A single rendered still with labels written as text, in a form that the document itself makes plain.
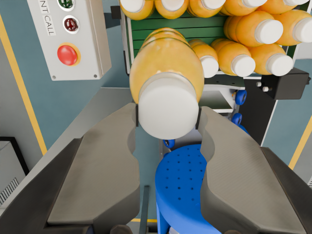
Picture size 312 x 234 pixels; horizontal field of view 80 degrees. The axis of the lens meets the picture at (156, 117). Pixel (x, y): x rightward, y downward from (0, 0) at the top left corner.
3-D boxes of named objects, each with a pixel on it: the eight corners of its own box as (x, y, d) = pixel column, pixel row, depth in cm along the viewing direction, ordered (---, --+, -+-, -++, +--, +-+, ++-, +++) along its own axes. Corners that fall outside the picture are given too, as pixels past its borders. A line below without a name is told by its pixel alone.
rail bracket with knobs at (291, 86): (250, 87, 58) (266, 100, 49) (255, 63, 54) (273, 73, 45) (283, 86, 57) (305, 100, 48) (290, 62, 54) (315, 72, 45)
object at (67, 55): (62, 64, 36) (59, 66, 35) (57, 44, 34) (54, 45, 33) (81, 64, 36) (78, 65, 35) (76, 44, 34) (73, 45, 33)
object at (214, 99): (185, 98, 57) (190, 118, 46) (185, 91, 56) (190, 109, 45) (218, 97, 57) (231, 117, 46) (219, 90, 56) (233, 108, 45)
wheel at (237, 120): (232, 126, 59) (239, 129, 58) (229, 125, 55) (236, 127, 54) (237, 113, 59) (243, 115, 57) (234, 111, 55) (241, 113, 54)
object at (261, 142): (189, 199, 217) (190, 211, 204) (206, 70, 145) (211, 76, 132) (234, 200, 216) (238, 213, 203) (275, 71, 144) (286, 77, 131)
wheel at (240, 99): (233, 106, 53) (240, 107, 52) (236, 91, 51) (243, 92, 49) (239, 100, 56) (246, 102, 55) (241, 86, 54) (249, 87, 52)
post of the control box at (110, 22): (135, 20, 130) (76, 33, 43) (134, 13, 128) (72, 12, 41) (140, 20, 130) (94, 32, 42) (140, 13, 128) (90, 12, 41)
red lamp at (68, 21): (67, 31, 33) (64, 32, 32) (64, 17, 32) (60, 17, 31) (79, 31, 33) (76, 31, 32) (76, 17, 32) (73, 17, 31)
